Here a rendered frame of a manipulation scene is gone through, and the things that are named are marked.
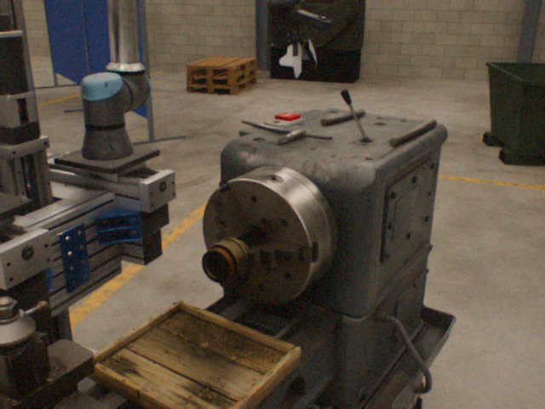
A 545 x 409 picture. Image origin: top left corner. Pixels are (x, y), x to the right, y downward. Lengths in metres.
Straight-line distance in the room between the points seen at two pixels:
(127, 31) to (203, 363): 1.01
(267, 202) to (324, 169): 0.18
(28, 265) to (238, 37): 10.91
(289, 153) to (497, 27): 9.95
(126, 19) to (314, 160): 0.75
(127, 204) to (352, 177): 0.71
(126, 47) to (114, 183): 0.41
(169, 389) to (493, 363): 1.99
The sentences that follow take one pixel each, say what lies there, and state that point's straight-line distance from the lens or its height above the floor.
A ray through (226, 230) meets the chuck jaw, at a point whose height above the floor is 1.14.
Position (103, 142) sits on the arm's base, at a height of 1.21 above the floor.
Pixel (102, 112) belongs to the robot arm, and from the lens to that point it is 1.72.
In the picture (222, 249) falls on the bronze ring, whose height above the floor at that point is 1.11.
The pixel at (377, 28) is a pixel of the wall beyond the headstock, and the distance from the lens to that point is 11.37.
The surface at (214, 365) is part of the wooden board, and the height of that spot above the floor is 0.89.
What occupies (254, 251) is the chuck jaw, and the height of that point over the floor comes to 1.10.
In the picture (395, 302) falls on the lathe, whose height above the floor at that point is 0.78.
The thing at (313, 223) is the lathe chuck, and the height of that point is 1.15.
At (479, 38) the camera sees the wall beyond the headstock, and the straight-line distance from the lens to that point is 11.27.
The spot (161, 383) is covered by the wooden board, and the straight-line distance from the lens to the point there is 1.24.
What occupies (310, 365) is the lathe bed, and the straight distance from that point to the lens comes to 1.44.
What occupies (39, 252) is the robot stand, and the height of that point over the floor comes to 1.07.
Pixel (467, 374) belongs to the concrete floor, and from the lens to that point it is 2.84.
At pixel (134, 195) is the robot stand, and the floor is 1.07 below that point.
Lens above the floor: 1.65
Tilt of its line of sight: 21 degrees down
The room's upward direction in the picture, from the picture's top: 1 degrees clockwise
